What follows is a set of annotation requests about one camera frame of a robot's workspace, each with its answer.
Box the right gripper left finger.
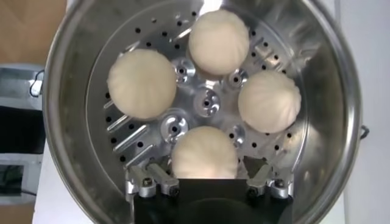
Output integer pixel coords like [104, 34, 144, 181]
[124, 163, 180, 199]

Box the perforated steel steamer basket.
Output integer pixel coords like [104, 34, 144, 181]
[42, 0, 363, 224]

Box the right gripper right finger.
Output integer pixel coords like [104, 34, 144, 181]
[243, 156, 295, 200]

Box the white steamed baozi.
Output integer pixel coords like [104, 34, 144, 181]
[170, 126, 239, 180]
[106, 48, 177, 120]
[237, 70, 302, 134]
[188, 9, 250, 76]

